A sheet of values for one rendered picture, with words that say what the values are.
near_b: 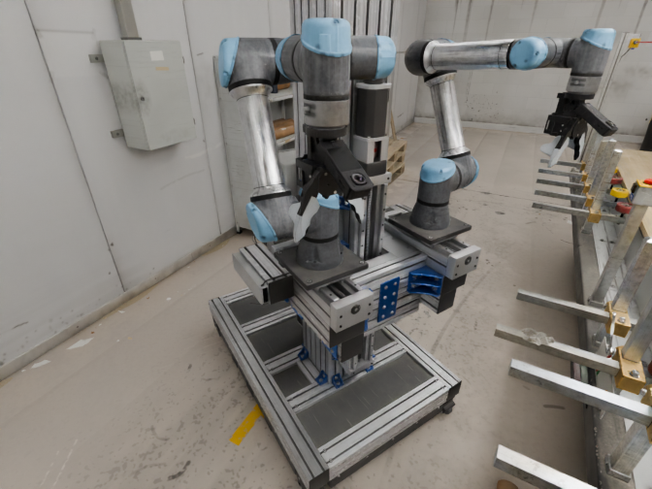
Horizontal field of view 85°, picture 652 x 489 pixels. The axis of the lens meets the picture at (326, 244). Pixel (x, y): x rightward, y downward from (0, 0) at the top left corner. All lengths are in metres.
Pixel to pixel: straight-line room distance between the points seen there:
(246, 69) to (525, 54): 0.71
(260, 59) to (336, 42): 0.47
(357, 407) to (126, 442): 1.10
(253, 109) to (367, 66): 0.38
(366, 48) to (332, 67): 0.16
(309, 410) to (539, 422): 1.15
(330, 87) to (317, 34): 0.07
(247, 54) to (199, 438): 1.66
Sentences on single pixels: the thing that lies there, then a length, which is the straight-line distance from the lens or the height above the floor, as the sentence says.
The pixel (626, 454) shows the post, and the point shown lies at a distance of 1.22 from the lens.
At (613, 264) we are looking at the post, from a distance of 1.75.
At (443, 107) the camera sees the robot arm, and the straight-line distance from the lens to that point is 1.45.
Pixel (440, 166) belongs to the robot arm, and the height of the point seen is 1.26.
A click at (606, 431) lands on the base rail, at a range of 1.36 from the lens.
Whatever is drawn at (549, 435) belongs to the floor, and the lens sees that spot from 2.22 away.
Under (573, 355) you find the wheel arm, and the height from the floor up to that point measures 0.86.
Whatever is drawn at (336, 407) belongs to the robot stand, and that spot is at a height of 0.21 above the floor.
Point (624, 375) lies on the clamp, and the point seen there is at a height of 0.87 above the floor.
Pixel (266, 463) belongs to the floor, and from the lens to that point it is 1.90.
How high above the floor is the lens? 1.64
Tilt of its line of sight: 29 degrees down
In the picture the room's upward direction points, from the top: straight up
